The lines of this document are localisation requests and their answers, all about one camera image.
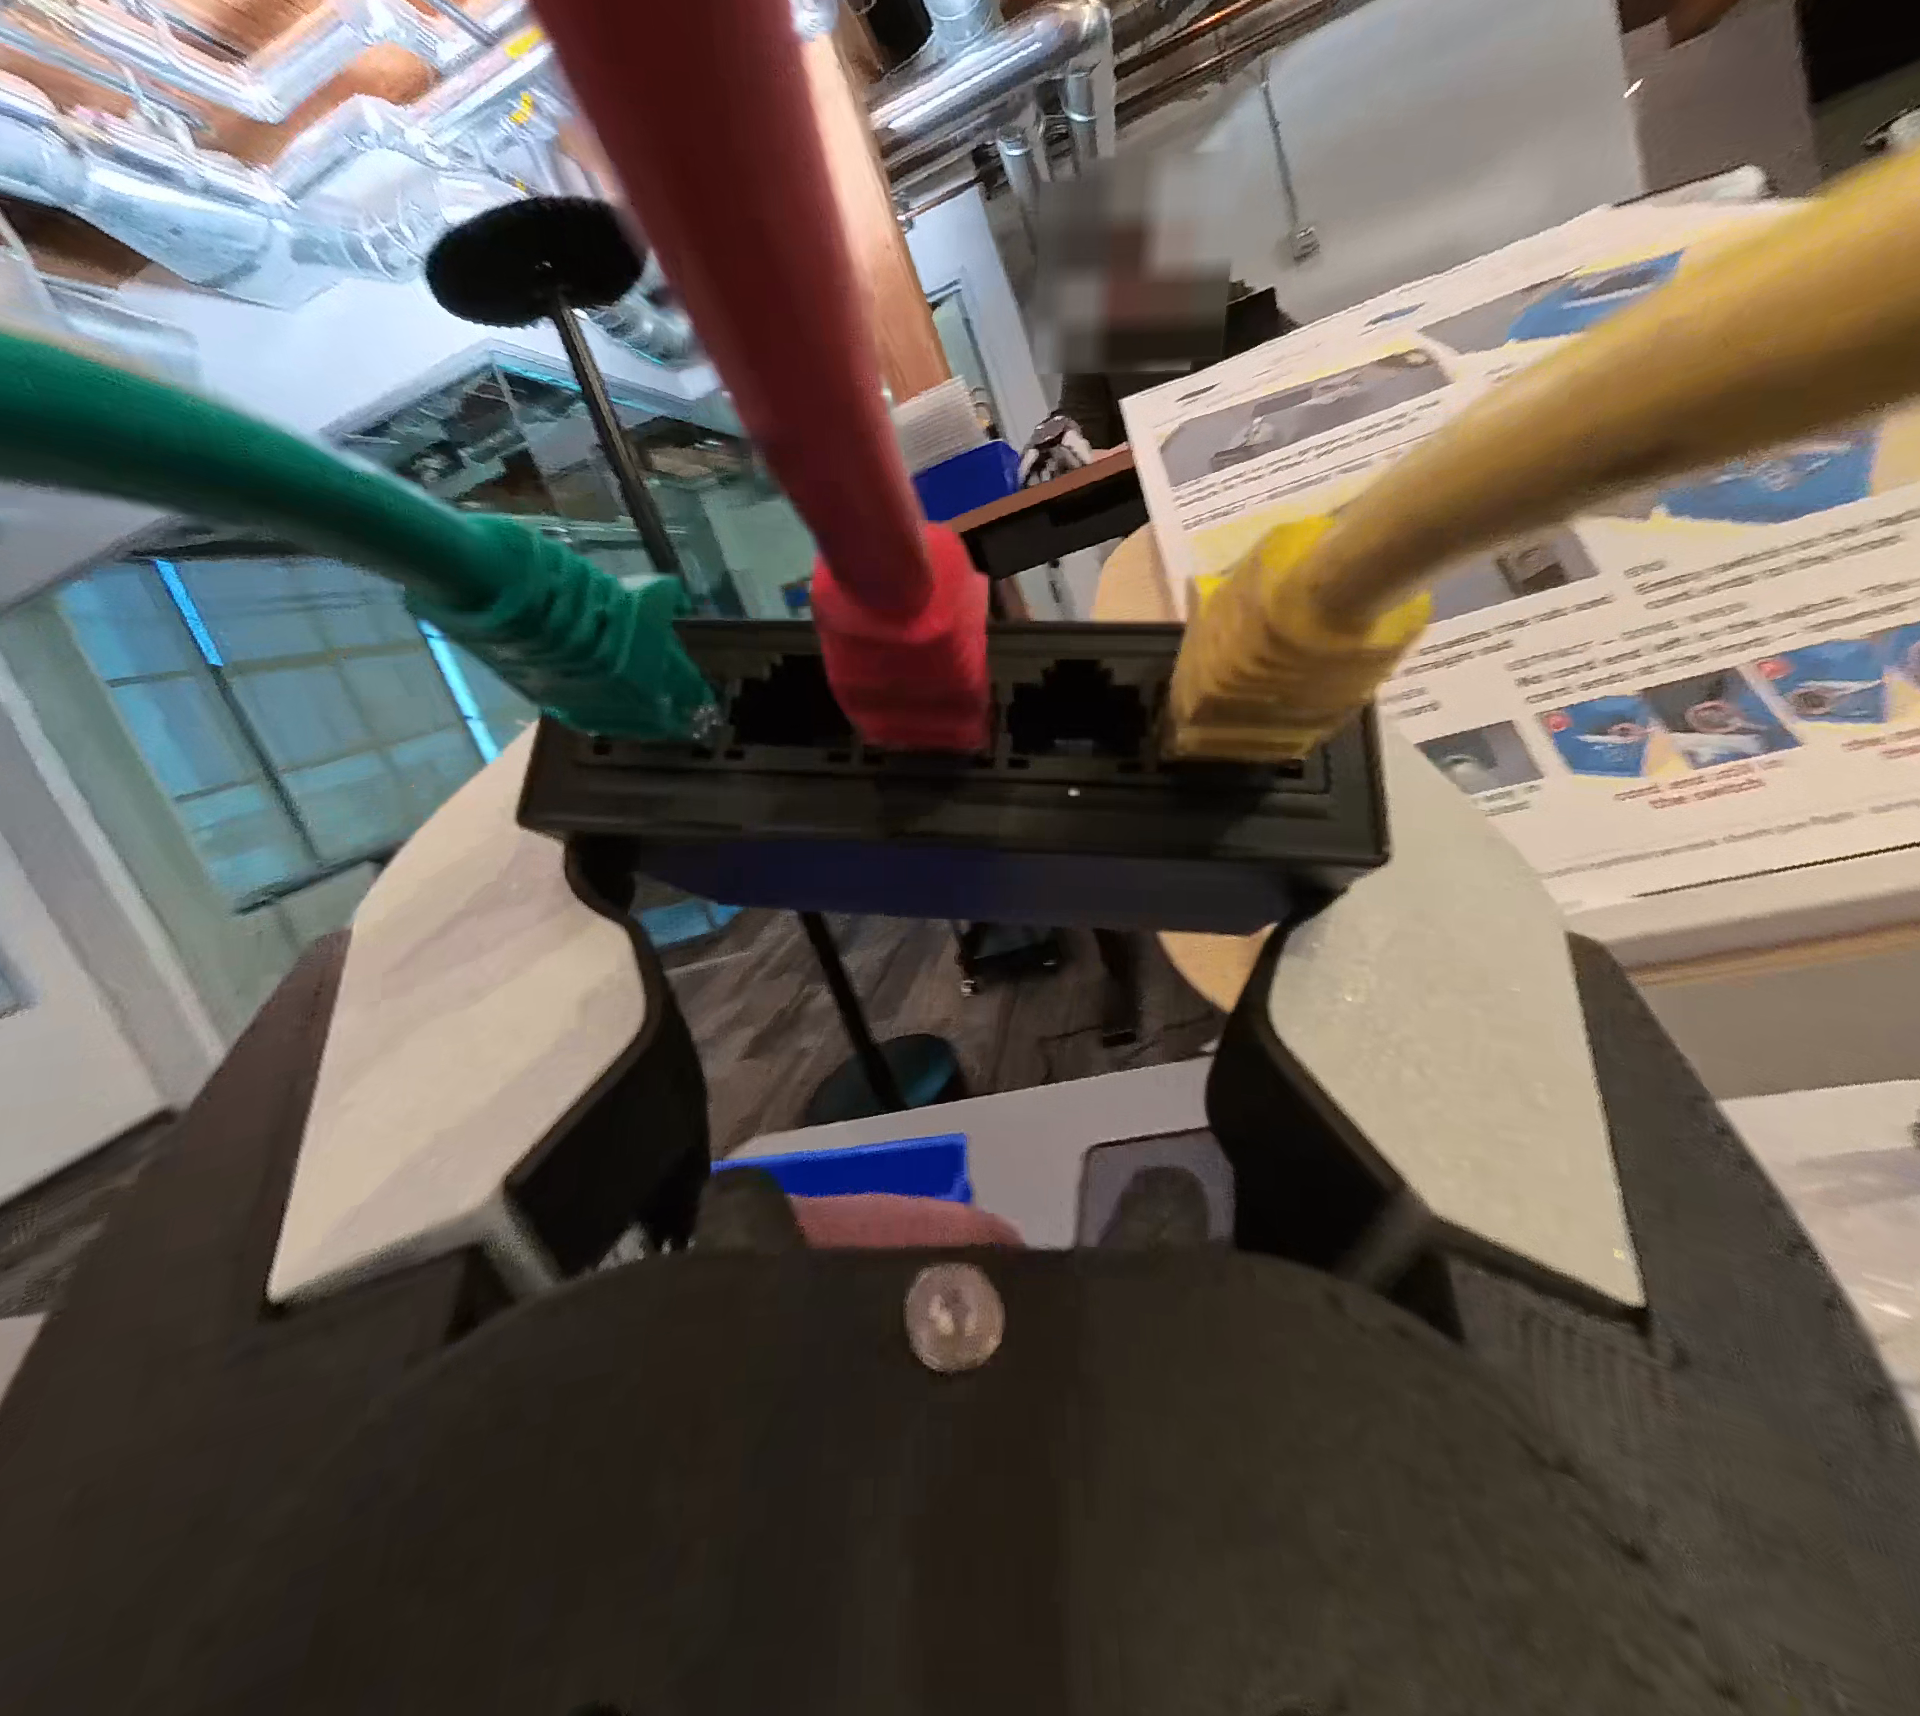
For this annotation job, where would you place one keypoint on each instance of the white paper stack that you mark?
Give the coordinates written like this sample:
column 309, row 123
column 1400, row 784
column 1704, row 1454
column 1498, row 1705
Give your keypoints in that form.
column 945, row 423

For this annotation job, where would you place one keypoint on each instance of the printed instruction sheet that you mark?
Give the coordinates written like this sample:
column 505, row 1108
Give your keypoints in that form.
column 1650, row 636

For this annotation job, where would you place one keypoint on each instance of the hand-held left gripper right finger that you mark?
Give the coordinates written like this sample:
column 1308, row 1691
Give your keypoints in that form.
column 1425, row 1071

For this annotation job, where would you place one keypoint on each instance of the wooden support post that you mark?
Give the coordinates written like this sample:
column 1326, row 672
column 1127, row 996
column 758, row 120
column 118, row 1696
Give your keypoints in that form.
column 884, row 291

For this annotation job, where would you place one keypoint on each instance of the small blue storage box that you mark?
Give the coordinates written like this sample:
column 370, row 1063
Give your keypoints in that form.
column 975, row 483

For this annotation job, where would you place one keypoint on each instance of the black pole stand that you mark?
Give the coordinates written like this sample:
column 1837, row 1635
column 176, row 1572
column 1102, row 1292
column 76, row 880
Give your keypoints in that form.
column 525, row 261

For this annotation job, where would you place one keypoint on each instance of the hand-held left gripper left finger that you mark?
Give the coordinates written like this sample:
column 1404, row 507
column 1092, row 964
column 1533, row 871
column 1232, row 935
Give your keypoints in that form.
column 464, row 1041

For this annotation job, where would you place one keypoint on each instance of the black network switch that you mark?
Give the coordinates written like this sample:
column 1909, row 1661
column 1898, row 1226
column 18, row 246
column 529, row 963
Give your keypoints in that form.
column 960, row 831

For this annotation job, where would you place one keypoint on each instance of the blue plastic bin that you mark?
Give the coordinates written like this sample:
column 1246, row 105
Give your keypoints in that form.
column 841, row 1169

